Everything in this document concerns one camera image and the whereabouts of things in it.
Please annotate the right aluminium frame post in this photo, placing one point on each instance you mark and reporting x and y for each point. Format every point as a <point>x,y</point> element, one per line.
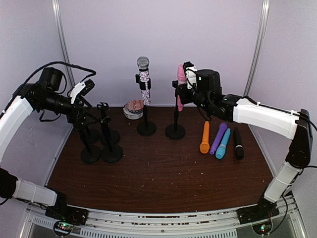
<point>258,46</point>

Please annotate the rhinestone microphone's black stand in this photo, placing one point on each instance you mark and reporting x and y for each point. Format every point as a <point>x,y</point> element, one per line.
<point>146,128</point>

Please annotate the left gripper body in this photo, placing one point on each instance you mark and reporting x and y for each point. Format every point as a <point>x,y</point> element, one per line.
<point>71,117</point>

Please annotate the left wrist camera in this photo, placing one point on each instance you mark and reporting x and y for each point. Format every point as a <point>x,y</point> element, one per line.
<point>81,89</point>

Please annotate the orange microphone's black stand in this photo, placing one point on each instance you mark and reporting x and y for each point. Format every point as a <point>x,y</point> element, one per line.
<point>112,153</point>

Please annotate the purple microphone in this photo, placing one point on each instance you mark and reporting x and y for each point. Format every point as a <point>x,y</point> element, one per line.
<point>221,130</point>

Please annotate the silver rhinestone microphone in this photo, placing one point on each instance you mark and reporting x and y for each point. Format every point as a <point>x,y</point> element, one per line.
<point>143,79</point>

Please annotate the pink microphone's black stand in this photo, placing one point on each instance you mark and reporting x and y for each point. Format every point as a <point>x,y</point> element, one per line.
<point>175,131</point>

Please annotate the aluminium frame post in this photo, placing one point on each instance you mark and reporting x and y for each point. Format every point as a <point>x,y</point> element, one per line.
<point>258,46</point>
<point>62,39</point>

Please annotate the blue microphone's black stand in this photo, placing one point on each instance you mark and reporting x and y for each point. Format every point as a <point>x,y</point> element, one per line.
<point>112,135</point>

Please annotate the purple microphone's black stand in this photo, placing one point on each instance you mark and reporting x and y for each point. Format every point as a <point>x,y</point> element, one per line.
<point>91,134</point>

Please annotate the front aluminium rail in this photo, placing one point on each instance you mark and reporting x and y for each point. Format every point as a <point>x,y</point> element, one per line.
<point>222,223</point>

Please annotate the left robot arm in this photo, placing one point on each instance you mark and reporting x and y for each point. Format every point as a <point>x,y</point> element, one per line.
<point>40,96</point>

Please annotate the blue microphone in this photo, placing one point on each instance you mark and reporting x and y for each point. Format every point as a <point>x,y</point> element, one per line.
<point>220,152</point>

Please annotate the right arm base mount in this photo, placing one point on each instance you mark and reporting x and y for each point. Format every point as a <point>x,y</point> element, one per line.
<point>259,218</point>

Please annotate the left aluminium frame post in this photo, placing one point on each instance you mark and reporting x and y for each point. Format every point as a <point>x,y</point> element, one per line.
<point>62,39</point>

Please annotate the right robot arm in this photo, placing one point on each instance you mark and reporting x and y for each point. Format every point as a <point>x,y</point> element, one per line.
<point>202,87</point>

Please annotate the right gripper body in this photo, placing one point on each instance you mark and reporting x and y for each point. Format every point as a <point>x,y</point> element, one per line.
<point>185,99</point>

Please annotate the pink microphone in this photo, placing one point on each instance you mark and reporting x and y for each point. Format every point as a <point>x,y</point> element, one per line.
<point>181,80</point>

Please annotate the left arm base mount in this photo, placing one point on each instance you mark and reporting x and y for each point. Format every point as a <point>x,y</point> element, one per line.
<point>64,224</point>

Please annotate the black microphone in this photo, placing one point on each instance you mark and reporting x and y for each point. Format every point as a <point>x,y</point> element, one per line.
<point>239,150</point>

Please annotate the orange microphone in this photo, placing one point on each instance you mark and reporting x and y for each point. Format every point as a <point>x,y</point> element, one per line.
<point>205,143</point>

